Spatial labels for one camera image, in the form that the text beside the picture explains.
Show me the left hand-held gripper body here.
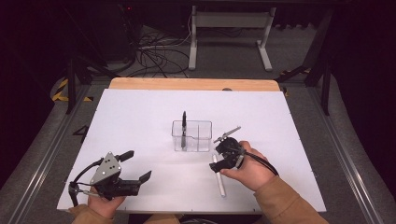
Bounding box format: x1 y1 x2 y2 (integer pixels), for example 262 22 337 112
89 151 140 201

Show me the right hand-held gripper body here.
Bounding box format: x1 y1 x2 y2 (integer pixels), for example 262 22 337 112
213 125 248 171

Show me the white pen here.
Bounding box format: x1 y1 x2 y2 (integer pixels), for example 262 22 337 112
211 153 227 198

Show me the clear plastic organizer box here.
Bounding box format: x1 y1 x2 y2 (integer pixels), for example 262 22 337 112
171 119 213 153

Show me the black pen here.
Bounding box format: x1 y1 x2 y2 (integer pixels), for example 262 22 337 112
180 110 188 152

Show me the person's right hand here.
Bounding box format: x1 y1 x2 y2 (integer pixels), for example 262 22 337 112
219 140 278 192

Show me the person's left hand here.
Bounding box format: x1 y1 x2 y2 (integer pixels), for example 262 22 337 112
87 193 126 220

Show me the person's lap tan clothing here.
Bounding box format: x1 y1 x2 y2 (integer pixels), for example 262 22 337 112
144 214 182 224

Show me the white board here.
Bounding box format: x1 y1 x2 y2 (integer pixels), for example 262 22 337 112
56 88 327 215

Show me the wooden table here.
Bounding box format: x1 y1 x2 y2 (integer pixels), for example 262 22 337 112
108 77 281 92

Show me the black metal stand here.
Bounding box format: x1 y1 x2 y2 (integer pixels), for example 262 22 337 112
60 6 120 115
275 6 334 117

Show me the yellow black hazard tape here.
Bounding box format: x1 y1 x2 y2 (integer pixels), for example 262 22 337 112
50 77 94 103

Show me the black equipment cabinet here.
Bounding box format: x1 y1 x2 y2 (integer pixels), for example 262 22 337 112
101 0 143 62

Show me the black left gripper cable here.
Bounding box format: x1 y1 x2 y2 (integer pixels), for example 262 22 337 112
68 158 105 208

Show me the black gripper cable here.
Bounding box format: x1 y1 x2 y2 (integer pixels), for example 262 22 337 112
244 150 280 177
68 158 105 208

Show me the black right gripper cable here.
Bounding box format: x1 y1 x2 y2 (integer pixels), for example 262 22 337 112
244 150 280 177

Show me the small black triangular bracket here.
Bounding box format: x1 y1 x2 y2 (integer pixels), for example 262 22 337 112
72 124 90 144

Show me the aluminium rail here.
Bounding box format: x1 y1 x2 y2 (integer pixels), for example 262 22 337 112
306 85 385 224
6 84 92 224

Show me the bundle of floor cables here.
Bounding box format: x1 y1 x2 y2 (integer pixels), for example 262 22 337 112
125 26 191 78

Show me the white desk frame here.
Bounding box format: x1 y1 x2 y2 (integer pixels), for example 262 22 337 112
188 5 277 73

